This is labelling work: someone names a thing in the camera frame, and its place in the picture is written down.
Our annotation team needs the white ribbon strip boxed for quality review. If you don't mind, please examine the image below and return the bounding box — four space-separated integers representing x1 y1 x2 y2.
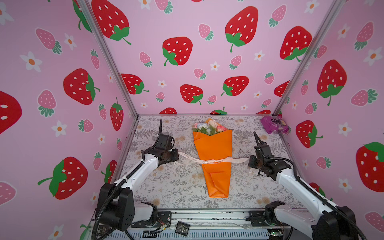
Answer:
179 152 249 165

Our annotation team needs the orange wrapping paper sheet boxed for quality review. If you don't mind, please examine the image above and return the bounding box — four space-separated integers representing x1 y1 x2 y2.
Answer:
193 119 233 198

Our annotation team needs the white rose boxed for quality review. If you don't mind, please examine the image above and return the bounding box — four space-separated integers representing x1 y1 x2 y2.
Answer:
194 122 209 134

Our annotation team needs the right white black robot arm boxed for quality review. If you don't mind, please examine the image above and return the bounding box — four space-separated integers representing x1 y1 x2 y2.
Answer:
250 144 367 240

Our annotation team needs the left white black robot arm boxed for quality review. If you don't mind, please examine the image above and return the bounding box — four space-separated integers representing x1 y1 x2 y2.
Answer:
91 134 179 240

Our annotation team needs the purple snack packet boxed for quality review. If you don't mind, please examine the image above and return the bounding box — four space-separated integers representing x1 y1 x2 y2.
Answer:
261 116 290 135

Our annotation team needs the black tag middle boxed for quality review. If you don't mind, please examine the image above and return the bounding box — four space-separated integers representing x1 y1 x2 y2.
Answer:
175 221 191 237

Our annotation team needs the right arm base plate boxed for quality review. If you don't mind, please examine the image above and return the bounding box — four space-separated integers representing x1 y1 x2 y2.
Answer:
246 210 289 227

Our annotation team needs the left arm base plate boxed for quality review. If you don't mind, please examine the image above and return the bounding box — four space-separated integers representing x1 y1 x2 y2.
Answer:
130 211 172 228

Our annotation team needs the aluminium front rail frame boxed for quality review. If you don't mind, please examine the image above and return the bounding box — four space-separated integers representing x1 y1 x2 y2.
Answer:
104 209 312 240

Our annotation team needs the left aluminium corner post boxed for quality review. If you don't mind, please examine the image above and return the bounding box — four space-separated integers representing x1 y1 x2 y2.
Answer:
77 0 139 118

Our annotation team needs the aluminium corner post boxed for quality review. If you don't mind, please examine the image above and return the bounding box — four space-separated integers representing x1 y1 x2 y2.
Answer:
77 0 139 118
272 0 346 116

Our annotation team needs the right aluminium corner post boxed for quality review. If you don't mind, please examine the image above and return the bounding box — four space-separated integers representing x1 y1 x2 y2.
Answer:
272 0 346 116

